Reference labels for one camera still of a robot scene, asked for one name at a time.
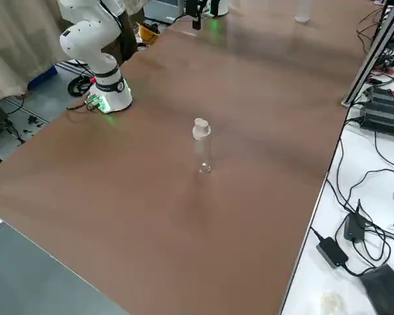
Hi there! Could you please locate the clear drink bottle blue cap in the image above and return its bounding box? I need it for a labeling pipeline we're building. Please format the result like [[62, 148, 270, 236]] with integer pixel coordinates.
[[294, 0, 313, 23]]

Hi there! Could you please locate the clear condiment bottle white cap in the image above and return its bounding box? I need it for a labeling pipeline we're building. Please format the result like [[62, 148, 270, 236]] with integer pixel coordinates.
[[192, 117, 214, 175]]

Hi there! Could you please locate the yellow hard hat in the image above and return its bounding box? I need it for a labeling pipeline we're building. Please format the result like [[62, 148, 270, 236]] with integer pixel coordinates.
[[137, 22, 162, 43]]

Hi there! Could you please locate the person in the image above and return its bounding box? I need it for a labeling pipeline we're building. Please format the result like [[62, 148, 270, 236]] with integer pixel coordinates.
[[116, 0, 145, 65]]

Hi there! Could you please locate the blue crate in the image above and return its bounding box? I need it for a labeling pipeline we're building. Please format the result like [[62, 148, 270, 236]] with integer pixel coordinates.
[[26, 64, 58, 91]]

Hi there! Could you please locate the beige curtain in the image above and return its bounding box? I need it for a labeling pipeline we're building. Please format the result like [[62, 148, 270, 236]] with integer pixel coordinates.
[[0, 0, 75, 108]]

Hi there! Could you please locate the black power supply box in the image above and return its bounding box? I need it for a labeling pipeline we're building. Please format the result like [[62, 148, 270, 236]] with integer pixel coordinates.
[[359, 85, 394, 138]]

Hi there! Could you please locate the black hub adapter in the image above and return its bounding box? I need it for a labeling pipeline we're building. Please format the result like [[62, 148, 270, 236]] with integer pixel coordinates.
[[343, 211, 367, 243]]

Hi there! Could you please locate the black power brick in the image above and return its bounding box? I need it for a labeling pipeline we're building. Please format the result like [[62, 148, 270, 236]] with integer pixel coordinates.
[[316, 236, 349, 268]]

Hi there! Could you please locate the white crumpled packet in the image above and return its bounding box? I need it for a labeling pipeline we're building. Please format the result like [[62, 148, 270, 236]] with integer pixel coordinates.
[[320, 291, 345, 315]]

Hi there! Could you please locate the black fabric pouch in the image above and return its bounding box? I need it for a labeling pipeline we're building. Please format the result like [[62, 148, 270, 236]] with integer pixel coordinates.
[[357, 264, 394, 315]]

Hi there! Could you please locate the black cable coil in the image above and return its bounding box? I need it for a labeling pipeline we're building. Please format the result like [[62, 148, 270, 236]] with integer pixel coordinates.
[[67, 73, 98, 98]]

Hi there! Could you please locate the aluminium camera post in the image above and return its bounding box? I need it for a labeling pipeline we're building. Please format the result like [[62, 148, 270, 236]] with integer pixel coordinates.
[[340, 0, 394, 108]]

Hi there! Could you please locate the black desk cable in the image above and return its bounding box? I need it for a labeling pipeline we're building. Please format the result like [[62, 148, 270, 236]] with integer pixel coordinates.
[[334, 119, 362, 214], [347, 168, 394, 211]]

